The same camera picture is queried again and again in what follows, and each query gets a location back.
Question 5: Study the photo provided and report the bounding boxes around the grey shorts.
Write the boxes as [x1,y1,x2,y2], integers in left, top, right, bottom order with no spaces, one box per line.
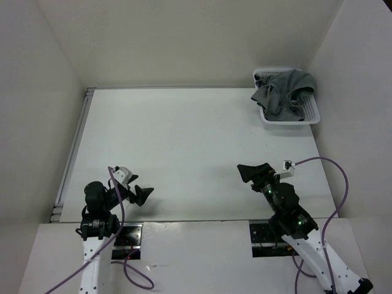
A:
[251,69,317,124]

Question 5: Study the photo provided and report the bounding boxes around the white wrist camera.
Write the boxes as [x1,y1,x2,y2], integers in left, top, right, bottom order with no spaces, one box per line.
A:
[276,160,295,179]
[112,167,133,186]

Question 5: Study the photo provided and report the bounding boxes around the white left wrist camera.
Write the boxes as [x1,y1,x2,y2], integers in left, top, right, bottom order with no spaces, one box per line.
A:
[112,167,133,186]

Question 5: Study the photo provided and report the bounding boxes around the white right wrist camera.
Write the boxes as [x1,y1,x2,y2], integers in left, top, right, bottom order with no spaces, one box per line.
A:
[276,160,295,179]

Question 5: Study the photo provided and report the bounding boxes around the black mounting plate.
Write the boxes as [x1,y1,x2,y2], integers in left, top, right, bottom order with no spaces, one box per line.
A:
[249,222,294,258]
[111,224,142,260]

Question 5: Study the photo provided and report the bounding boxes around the white plastic basket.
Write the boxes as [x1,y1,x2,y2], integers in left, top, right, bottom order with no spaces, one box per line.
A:
[252,67,320,126]

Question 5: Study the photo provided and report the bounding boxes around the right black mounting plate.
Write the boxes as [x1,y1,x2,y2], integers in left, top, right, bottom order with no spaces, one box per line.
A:
[249,222,294,258]

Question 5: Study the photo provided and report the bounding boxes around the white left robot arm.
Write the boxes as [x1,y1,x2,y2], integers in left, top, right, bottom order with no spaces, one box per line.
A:
[76,175,154,293]

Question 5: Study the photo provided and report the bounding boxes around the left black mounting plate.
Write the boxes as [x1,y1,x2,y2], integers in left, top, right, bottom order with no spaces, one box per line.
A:
[111,224,142,260]

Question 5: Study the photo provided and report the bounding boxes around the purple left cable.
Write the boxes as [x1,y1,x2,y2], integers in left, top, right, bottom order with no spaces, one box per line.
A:
[44,166,155,294]

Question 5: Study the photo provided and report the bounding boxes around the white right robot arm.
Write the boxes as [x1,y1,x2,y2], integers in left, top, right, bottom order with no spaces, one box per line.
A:
[237,160,373,293]

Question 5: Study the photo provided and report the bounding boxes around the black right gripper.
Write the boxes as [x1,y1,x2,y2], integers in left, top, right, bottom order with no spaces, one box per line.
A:
[236,162,281,215]

